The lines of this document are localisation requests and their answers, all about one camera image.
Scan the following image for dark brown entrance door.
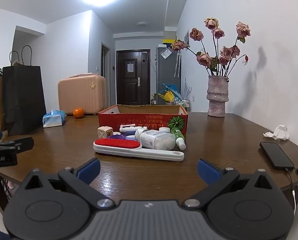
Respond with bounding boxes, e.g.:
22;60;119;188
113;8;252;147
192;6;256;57
116;49;151;105

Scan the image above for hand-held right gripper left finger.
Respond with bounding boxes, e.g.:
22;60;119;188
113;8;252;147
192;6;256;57
18;158;115;209

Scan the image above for yellow plastic item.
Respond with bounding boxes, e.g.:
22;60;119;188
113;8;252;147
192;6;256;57
158;92;176;103

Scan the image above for crumpled white tissue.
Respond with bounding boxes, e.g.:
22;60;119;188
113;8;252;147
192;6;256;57
263;125;290;141

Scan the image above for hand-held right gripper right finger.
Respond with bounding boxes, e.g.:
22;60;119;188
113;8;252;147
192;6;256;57
184;158;278;208

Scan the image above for blue tissue pack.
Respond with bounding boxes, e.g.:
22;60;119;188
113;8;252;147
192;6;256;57
42;109;66;128

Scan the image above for dried pink roses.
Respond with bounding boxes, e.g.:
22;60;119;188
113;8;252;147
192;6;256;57
171;17;251;78

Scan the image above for white spray bottle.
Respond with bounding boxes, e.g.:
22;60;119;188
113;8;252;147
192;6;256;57
119;124;148;133

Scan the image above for black paper bag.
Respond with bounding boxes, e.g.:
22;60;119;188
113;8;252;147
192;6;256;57
2;45;47;136

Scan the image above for small beige cube box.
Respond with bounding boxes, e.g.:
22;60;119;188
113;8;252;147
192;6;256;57
97;126;114;139

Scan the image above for pink ceramic vase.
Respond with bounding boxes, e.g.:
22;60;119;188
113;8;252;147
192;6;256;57
206;75;229;117

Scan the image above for white and red lint brush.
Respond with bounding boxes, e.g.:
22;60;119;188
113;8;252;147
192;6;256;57
93;138;185;162

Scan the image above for green spray bottle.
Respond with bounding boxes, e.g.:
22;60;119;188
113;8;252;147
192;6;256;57
170;127;187;150

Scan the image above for black smartphone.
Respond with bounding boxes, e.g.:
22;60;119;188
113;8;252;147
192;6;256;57
260;142;295;170

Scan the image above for white cotton swab bottle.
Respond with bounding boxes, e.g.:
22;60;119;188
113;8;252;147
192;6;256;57
134;129;176;149

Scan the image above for dark side door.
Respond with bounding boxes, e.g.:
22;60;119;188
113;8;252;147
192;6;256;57
101;44;110;78

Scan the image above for pink suitcase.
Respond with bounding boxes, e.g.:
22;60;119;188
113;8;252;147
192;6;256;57
58;74;107;115

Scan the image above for grey refrigerator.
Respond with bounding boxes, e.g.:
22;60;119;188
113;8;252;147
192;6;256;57
155;46;182;105

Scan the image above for blue folding hanger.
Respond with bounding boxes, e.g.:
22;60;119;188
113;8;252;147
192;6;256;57
161;83;182;100

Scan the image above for red cardboard box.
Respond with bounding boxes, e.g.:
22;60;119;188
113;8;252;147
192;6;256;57
98;104;189;133

